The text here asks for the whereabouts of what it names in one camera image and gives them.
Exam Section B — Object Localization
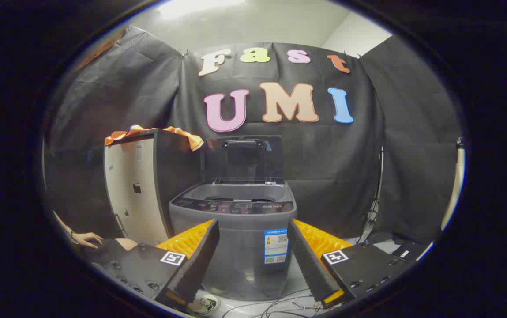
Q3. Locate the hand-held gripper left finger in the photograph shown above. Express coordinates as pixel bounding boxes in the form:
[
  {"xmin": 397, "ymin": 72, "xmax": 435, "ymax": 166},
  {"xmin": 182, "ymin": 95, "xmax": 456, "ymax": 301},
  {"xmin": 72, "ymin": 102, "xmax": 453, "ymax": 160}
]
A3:
[{"xmin": 92, "ymin": 219, "xmax": 220, "ymax": 310}]

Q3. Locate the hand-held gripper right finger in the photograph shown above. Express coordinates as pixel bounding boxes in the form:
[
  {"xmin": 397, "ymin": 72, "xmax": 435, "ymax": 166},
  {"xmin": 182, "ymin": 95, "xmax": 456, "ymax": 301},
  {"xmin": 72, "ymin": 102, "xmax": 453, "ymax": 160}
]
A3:
[{"xmin": 288, "ymin": 218, "xmax": 413, "ymax": 309}]

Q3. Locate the grey washing machine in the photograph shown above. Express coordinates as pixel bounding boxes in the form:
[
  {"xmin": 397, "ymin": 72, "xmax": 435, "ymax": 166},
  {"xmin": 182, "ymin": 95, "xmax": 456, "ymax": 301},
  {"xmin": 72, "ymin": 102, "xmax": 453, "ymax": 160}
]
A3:
[{"xmin": 169, "ymin": 178, "xmax": 298, "ymax": 301}]

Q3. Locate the orange cloth garment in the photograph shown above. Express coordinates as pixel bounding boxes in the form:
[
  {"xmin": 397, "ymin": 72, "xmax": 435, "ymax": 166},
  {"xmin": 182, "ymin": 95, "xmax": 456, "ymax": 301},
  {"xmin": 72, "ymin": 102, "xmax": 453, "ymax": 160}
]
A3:
[{"xmin": 105, "ymin": 125, "xmax": 204, "ymax": 152}]

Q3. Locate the person's shoe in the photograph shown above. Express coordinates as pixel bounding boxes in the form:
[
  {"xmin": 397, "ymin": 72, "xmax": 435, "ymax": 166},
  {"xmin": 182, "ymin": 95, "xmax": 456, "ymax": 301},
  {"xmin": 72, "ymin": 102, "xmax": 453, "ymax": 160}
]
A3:
[{"xmin": 189, "ymin": 294, "xmax": 221, "ymax": 316}]

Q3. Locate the black light stand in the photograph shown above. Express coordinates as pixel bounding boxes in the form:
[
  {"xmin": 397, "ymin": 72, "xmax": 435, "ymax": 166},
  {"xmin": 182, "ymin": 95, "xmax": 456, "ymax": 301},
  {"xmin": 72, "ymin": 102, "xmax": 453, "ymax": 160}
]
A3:
[{"xmin": 358, "ymin": 148, "xmax": 384, "ymax": 244}]

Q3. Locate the dark cabinet with beige door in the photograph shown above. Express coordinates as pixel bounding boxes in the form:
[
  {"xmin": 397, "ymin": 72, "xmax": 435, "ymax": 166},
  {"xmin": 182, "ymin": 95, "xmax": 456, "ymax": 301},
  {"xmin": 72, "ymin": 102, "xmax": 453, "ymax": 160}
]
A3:
[{"xmin": 103, "ymin": 128, "xmax": 205, "ymax": 246}]

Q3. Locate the black backdrop cloth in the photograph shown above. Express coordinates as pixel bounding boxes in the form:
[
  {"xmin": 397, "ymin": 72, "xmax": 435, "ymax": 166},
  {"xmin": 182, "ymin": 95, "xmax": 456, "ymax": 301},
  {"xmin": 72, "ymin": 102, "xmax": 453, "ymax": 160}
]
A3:
[{"xmin": 44, "ymin": 26, "xmax": 463, "ymax": 244}]

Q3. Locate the tangle of floor cables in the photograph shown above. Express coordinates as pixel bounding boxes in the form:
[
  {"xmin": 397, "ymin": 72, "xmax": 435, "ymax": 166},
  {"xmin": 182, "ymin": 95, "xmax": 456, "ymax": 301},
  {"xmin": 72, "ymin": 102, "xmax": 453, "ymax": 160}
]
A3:
[{"xmin": 222, "ymin": 288, "xmax": 324, "ymax": 318}]

